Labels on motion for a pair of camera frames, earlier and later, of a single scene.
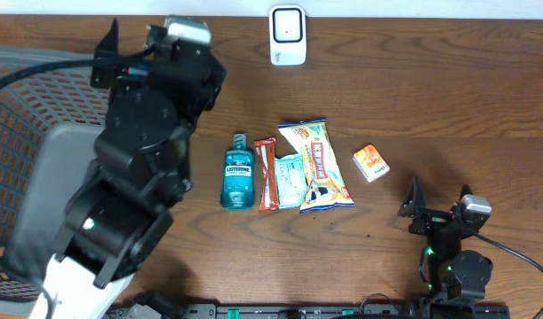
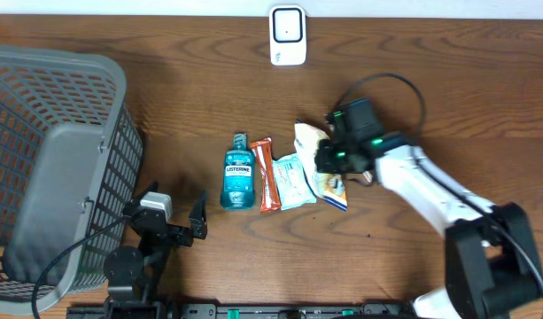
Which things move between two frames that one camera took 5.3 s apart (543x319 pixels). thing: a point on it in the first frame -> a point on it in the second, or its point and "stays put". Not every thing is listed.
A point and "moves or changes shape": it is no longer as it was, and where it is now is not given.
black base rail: (214, 311) stays put
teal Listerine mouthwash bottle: (238, 175) stays put
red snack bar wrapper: (267, 155) stays put
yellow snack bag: (325, 188) moves or changes shape
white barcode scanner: (288, 35) stays put
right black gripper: (430, 220) -> (321, 160)
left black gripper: (207, 93) -> (197, 221)
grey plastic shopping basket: (41, 136) stays put
